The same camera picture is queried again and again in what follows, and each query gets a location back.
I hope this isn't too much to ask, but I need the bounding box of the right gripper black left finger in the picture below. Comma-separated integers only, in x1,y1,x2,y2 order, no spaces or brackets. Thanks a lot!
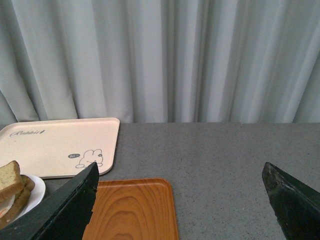
0,162,99,240

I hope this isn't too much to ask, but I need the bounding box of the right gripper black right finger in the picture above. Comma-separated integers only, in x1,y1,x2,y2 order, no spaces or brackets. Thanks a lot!
262,162,320,240

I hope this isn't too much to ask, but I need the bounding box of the white round plate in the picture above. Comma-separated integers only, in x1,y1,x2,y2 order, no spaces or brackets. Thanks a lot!
8,175,46,225

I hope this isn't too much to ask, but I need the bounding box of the bread slice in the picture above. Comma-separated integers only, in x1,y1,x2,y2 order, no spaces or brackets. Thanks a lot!
0,160,24,202
0,175,35,229

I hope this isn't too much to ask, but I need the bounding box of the fried egg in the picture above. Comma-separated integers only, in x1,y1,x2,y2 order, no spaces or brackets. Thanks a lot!
0,196,15,218

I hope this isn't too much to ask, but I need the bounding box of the beige rabbit print tray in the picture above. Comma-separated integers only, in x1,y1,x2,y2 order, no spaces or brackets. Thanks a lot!
0,117,120,179

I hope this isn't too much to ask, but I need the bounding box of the orange wooden tray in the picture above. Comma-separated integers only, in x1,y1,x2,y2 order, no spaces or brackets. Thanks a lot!
82,178,179,240

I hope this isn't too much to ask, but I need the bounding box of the grey curtain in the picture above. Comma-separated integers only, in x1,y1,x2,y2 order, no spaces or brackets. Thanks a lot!
0,0,320,125

